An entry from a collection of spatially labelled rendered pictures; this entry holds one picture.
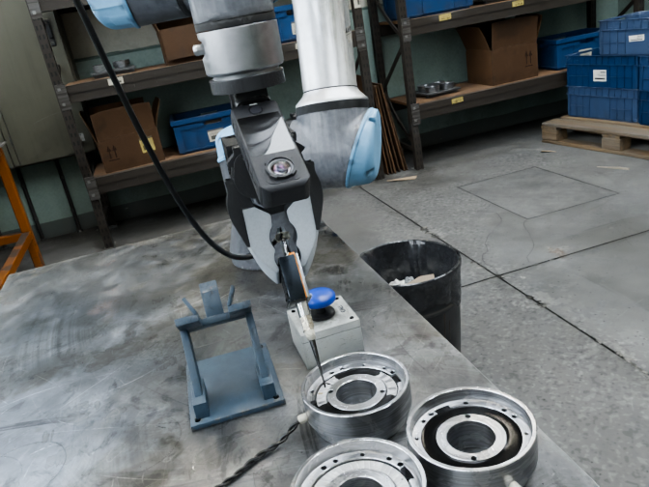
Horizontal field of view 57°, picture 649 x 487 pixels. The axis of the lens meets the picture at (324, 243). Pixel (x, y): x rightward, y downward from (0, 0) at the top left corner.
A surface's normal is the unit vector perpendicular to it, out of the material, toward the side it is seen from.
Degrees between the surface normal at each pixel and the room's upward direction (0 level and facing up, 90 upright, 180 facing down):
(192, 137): 90
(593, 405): 0
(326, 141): 75
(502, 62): 91
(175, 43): 82
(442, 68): 90
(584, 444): 0
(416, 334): 0
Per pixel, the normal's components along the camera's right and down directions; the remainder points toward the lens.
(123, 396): -0.17, -0.92
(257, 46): 0.54, 0.23
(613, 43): -0.89, 0.30
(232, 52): -0.07, 0.38
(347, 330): 0.29, 0.31
